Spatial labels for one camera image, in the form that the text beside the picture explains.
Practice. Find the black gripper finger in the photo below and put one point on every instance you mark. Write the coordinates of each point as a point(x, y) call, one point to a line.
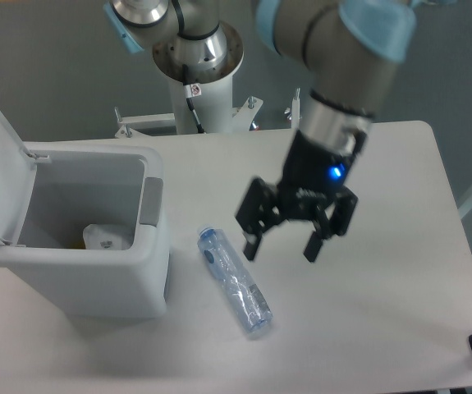
point(258, 212)
point(330, 220)

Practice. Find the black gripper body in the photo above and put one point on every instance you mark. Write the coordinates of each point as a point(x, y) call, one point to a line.
point(312, 185)

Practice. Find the clear plastic water bottle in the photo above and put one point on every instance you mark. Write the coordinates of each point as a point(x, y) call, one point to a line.
point(241, 293)

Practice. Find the white paper wrapper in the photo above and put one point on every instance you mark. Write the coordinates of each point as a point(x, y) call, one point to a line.
point(107, 237)

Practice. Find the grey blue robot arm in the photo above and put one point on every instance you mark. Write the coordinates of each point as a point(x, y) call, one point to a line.
point(353, 49)

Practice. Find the white trash can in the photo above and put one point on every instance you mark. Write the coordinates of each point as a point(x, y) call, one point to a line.
point(95, 184)

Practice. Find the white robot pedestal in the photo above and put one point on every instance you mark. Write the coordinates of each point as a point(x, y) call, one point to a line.
point(199, 74)

